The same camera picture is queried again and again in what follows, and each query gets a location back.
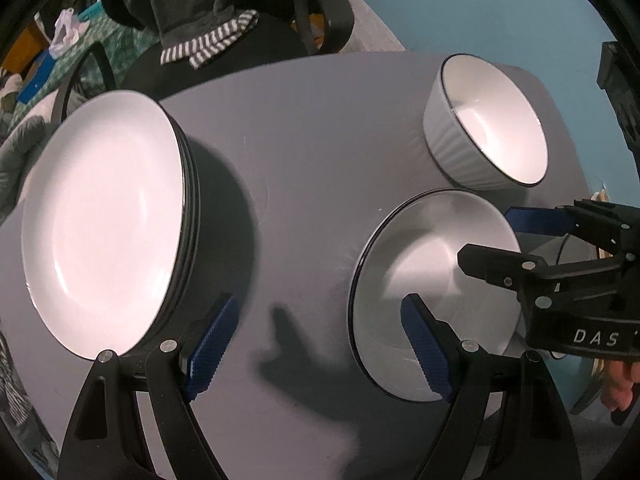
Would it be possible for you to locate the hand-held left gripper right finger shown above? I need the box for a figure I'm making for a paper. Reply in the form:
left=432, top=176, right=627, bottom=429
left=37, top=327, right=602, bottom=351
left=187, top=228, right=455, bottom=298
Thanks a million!
left=400, top=294, right=583, bottom=480

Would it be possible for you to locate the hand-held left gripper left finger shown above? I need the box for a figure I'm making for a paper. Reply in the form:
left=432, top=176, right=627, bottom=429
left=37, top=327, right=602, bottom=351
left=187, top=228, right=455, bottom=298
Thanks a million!
left=56, top=292, right=239, bottom=480

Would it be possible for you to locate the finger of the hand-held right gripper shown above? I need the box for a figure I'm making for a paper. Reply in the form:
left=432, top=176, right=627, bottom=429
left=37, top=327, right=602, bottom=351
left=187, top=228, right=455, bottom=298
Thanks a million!
left=457, top=242, right=556, bottom=301
left=504, top=199, right=640, bottom=263

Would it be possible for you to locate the wide white bowl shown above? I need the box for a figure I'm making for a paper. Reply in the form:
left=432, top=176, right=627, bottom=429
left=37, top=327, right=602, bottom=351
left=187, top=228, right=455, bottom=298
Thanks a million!
left=348, top=188, right=523, bottom=403

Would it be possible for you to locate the deep white ribbed bowl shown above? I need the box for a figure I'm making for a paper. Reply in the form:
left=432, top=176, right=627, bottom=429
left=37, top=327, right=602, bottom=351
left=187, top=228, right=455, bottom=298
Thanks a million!
left=422, top=54, right=549, bottom=192

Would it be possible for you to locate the person's right hand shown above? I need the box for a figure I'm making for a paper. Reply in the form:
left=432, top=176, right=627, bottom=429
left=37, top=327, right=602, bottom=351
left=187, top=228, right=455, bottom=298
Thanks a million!
left=600, top=357, right=640, bottom=426

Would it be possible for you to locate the black cabinet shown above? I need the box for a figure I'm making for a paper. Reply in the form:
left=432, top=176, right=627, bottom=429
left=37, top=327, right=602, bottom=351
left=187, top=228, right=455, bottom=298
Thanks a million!
left=597, top=40, right=640, bottom=161

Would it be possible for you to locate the striped cloth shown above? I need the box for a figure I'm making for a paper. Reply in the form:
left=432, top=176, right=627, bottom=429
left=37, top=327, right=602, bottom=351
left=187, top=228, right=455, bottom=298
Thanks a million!
left=0, top=330, right=38, bottom=461

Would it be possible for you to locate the black office chair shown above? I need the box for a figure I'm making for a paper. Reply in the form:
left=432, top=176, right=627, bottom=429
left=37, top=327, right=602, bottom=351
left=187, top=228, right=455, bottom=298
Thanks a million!
left=50, top=0, right=356, bottom=126

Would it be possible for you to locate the blue cardboard box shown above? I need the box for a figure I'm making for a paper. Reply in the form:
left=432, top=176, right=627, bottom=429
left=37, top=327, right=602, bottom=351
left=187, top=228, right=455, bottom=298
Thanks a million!
left=20, top=57, right=56, bottom=103

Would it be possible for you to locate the green checkered tablecloth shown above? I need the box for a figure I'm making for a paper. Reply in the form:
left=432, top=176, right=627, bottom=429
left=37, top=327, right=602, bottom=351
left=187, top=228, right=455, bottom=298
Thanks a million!
left=10, top=7, right=161, bottom=126

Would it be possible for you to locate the white plastic bag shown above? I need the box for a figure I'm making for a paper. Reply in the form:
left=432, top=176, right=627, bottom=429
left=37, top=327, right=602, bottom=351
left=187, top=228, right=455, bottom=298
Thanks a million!
left=47, top=7, right=83, bottom=56

